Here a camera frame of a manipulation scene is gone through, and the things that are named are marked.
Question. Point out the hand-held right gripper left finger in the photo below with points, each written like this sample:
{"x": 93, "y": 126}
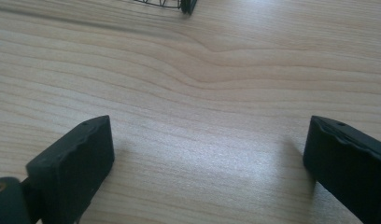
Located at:
{"x": 73, "y": 168}

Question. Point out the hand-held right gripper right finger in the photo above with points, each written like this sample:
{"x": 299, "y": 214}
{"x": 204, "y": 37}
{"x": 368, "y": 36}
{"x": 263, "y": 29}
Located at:
{"x": 347, "y": 161}

